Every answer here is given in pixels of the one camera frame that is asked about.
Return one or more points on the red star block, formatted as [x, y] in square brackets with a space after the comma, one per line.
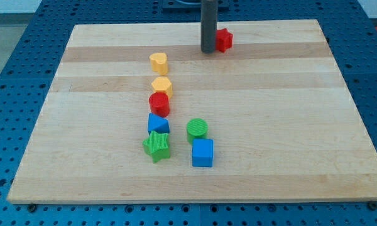
[223, 40]

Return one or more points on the yellow hexagon block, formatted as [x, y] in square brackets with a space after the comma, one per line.
[163, 85]

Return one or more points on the green star block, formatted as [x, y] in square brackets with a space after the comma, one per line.
[157, 146]

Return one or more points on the green cylinder block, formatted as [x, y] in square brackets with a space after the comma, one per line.
[196, 128]

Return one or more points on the red cylinder block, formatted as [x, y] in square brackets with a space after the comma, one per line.
[159, 104]

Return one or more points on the blue triangle block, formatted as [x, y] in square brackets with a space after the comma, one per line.
[158, 124]

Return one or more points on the blue cube block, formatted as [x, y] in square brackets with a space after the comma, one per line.
[202, 152]

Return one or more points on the wooden board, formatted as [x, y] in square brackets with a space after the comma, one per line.
[284, 125]

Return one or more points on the yellow heart block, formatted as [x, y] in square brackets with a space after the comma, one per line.
[159, 63]

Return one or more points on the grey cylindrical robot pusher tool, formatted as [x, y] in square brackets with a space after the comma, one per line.
[208, 25]

